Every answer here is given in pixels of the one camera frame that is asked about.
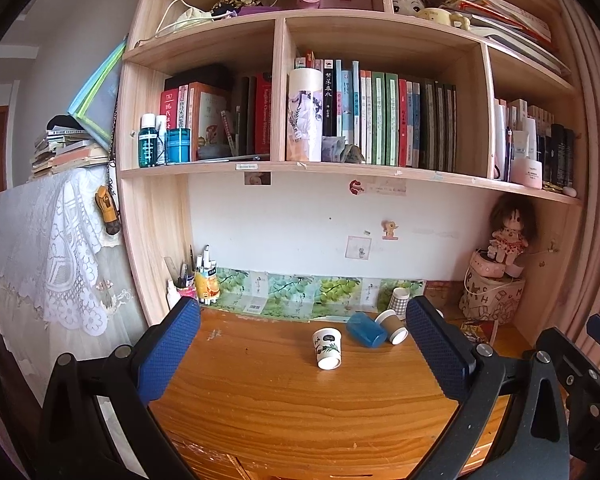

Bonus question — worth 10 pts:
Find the pink cream jar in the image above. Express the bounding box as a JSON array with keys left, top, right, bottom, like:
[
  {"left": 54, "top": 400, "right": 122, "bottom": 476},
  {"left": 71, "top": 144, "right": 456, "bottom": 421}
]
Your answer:
[{"left": 510, "top": 157, "right": 543, "bottom": 190}]

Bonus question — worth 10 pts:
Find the pink round box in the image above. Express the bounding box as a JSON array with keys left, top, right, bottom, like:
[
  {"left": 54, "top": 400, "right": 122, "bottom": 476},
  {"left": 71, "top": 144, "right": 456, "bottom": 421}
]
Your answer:
[{"left": 469, "top": 249, "right": 506, "bottom": 280}]

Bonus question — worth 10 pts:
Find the white lace cloth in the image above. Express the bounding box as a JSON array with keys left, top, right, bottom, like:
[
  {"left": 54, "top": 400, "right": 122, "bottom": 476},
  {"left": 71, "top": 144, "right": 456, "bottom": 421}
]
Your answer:
[{"left": 0, "top": 166, "right": 124, "bottom": 337}]

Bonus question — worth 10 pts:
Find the grey checkered paper cup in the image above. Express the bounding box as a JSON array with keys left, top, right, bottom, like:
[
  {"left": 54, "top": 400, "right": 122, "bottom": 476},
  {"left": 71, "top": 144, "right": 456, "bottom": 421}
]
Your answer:
[{"left": 388, "top": 287, "right": 411, "bottom": 320}]

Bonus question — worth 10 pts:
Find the teal bottle with white cap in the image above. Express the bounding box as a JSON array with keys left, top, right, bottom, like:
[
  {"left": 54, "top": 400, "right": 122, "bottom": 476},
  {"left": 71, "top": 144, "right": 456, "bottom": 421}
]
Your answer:
[{"left": 137, "top": 113, "right": 158, "bottom": 168}]

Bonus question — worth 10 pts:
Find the blue glass jar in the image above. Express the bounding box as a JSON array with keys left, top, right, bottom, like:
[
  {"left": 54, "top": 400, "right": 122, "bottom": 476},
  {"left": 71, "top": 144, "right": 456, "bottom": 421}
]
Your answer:
[{"left": 164, "top": 128, "right": 192, "bottom": 165}]

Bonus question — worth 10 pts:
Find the brown-haired rag doll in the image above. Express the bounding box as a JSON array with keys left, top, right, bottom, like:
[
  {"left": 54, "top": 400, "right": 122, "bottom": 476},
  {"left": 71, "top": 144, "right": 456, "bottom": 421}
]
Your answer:
[{"left": 486, "top": 194, "right": 538, "bottom": 266}]

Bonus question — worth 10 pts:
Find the blue plastic cup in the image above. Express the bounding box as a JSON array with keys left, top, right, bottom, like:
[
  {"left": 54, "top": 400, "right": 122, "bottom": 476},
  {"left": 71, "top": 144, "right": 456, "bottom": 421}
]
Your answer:
[{"left": 346, "top": 312, "right": 388, "bottom": 348}]

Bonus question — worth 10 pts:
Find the green leaf poster strip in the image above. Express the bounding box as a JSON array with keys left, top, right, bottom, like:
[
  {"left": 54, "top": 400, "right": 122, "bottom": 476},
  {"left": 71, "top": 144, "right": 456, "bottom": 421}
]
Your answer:
[{"left": 211, "top": 268, "right": 426, "bottom": 322}]

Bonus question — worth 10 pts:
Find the white panda paper cup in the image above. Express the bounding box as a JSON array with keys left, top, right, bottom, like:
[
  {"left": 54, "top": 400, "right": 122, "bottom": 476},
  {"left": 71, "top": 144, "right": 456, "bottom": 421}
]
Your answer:
[{"left": 312, "top": 327, "right": 342, "bottom": 370}]

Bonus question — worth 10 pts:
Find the brown paper coffee cup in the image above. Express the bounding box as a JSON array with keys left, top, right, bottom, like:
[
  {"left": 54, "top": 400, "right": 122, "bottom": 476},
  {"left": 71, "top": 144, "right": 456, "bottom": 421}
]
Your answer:
[{"left": 375, "top": 309, "right": 408, "bottom": 346}]

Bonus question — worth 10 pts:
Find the orange juice carton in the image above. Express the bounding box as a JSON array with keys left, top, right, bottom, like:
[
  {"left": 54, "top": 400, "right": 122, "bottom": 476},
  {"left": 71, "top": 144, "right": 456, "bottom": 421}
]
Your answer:
[{"left": 194, "top": 245, "right": 220, "bottom": 306}]

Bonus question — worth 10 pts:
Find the letter-printed fabric bag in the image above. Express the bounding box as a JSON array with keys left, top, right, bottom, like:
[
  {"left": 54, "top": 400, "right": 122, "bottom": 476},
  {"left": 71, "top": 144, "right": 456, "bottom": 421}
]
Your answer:
[{"left": 460, "top": 266, "right": 526, "bottom": 324}]

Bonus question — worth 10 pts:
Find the small white bottle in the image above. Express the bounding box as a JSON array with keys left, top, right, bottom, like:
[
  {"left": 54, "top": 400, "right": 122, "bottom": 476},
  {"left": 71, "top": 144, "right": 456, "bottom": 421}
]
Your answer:
[{"left": 166, "top": 280, "right": 181, "bottom": 309}]

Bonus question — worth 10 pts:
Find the stack of books on cabinet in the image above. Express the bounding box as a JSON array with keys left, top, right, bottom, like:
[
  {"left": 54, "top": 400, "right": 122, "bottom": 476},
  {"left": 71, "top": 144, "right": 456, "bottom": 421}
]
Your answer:
[{"left": 31, "top": 115, "right": 109, "bottom": 179}]

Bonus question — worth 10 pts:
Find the pink pen holder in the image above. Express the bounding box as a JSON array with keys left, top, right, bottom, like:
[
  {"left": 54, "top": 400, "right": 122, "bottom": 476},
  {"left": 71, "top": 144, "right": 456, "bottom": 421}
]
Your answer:
[{"left": 176, "top": 285, "right": 197, "bottom": 299}]

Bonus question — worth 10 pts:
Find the white floral cylinder tube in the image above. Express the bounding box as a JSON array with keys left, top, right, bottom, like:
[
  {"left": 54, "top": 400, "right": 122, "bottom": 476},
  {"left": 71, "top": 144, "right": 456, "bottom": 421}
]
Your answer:
[{"left": 286, "top": 67, "right": 323, "bottom": 162}]

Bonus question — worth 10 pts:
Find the wooden bookshelf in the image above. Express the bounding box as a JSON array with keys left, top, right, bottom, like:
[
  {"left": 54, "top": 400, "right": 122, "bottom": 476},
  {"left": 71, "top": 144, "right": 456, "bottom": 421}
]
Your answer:
[{"left": 114, "top": 0, "right": 583, "bottom": 339}]

